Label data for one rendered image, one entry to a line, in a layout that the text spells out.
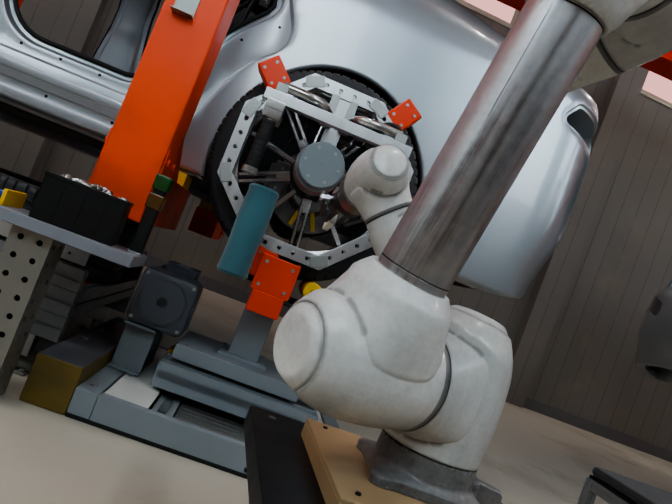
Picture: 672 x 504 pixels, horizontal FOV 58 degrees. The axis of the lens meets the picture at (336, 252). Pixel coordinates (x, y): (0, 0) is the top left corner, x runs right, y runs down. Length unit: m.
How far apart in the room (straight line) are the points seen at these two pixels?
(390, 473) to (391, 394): 0.17
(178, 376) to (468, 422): 1.13
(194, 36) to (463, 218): 1.21
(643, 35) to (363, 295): 0.50
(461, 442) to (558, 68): 0.51
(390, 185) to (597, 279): 6.37
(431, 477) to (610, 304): 6.68
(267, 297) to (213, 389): 0.32
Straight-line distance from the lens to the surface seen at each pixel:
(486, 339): 0.90
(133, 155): 1.76
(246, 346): 1.96
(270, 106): 1.60
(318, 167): 1.66
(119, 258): 1.52
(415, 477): 0.92
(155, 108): 1.77
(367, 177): 1.12
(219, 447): 1.68
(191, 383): 1.86
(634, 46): 0.96
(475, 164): 0.75
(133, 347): 1.97
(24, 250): 1.62
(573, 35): 0.79
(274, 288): 1.78
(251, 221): 1.65
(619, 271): 7.55
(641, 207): 7.71
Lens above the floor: 0.58
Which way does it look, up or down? 2 degrees up
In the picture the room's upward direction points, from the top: 21 degrees clockwise
